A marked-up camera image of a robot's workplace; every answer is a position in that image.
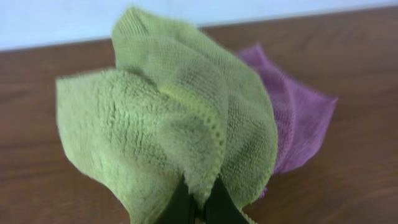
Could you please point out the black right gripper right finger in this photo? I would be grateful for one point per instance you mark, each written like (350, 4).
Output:
(220, 209)

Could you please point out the light green microfiber cloth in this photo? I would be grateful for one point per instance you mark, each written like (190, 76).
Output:
(177, 106)

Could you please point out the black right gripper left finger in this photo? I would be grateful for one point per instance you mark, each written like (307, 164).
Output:
(181, 208)

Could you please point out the crumpled purple cloth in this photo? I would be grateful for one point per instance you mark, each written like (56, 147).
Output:
(302, 114)

